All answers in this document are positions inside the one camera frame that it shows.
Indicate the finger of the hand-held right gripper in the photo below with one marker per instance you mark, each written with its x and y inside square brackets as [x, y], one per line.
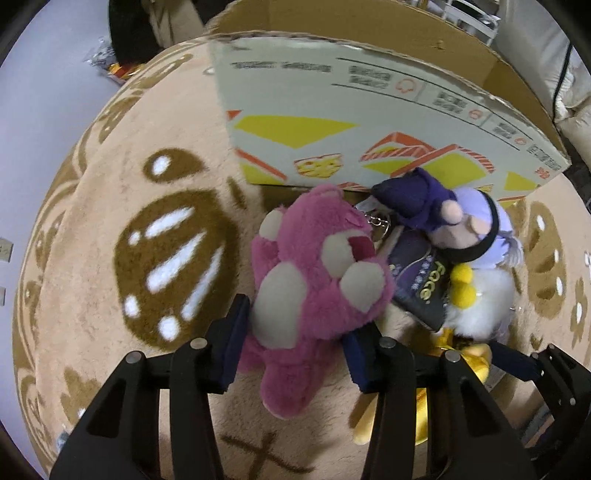
[510, 360]

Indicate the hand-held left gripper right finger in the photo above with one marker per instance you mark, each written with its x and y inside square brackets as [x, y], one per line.
[362, 362]

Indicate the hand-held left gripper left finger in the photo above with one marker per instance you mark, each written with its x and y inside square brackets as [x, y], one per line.
[232, 339]

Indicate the pink bear plush toy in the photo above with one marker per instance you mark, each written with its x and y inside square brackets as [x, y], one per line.
[314, 277]

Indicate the yellow satin plush toy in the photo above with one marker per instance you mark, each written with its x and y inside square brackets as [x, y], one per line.
[478, 364]

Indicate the white fluffy duck plush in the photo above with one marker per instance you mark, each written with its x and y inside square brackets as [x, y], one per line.
[485, 304]

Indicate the purple witch hat plush doll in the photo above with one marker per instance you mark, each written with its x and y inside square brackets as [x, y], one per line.
[415, 198]

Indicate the beige round patterned rug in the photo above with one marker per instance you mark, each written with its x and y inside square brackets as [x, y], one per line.
[115, 184]

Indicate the printed cardboard box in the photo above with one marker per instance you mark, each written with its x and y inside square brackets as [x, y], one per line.
[369, 115]

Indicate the shiny snack wrappers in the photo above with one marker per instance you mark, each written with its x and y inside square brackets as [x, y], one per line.
[108, 62]

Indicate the white cushioned sofa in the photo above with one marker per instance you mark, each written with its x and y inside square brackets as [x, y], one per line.
[531, 46]

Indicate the dark cloth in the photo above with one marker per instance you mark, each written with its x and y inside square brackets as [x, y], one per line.
[131, 32]

